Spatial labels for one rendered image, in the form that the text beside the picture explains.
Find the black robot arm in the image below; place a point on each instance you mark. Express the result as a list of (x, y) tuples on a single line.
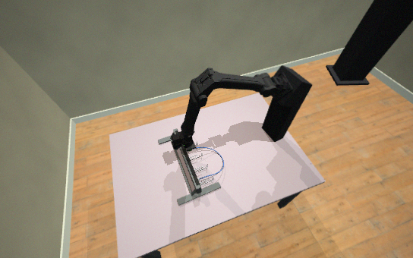
[(202, 86)]

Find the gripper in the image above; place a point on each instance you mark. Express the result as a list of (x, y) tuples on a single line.
[(192, 145)]

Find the black patch panel rack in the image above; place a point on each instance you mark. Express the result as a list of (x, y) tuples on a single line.
[(198, 192)]

